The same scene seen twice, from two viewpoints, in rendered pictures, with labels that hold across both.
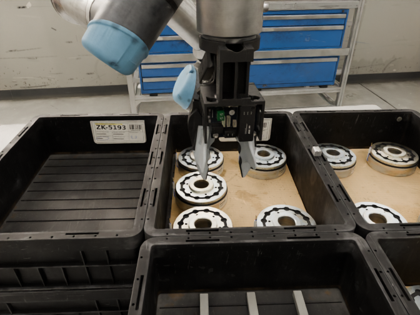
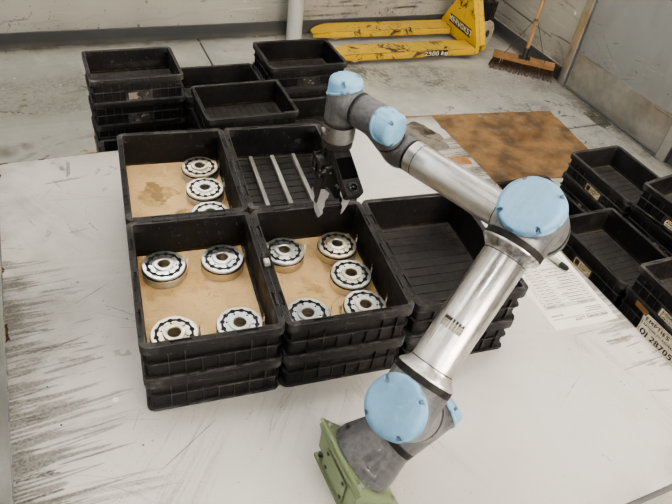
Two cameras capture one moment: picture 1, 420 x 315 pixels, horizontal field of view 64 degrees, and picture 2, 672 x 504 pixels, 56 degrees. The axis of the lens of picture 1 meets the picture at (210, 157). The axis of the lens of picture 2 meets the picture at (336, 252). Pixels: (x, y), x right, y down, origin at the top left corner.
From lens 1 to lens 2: 1.77 m
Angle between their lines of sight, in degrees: 104
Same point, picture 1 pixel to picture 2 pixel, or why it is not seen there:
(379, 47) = not seen: outside the picture
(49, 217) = (444, 258)
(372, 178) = (201, 320)
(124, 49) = not seen: hidden behind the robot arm
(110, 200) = (414, 274)
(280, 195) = (287, 291)
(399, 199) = (188, 298)
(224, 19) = not seen: hidden behind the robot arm
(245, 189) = (316, 294)
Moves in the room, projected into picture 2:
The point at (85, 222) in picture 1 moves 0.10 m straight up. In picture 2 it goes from (417, 257) to (425, 228)
